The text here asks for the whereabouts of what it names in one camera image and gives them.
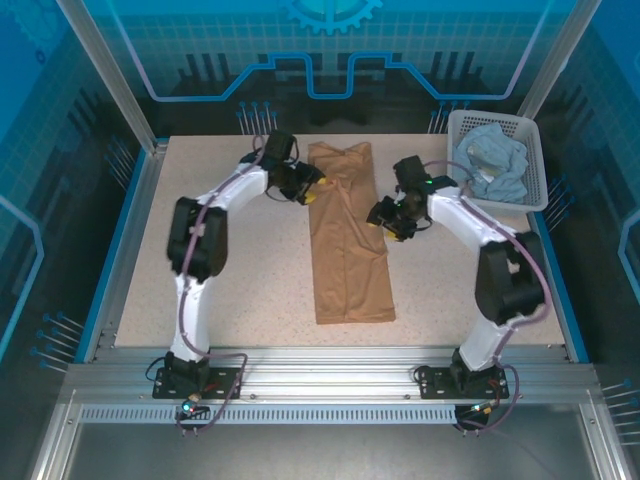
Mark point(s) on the orange t-shirt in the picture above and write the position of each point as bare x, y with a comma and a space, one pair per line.
350, 260

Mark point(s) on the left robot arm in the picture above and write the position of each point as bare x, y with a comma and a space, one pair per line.
195, 240

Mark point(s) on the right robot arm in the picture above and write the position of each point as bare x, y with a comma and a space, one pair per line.
505, 285

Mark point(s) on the light blue t-shirt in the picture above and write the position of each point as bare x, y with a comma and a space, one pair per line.
495, 160

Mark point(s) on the white perforated plastic basket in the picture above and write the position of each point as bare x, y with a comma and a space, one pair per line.
537, 170

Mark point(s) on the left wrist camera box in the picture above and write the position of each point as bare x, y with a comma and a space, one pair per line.
307, 172

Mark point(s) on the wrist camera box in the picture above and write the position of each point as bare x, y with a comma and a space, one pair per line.
384, 210
307, 172

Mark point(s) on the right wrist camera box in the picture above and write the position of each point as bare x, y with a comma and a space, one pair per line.
384, 210

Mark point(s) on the aluminium mounting rail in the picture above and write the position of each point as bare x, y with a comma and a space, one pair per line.
325, 370

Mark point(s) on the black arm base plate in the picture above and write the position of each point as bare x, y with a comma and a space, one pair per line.
435, 385
225, 385

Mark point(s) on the aluminium frame post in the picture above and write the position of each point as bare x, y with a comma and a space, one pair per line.
560, 55
115, 80

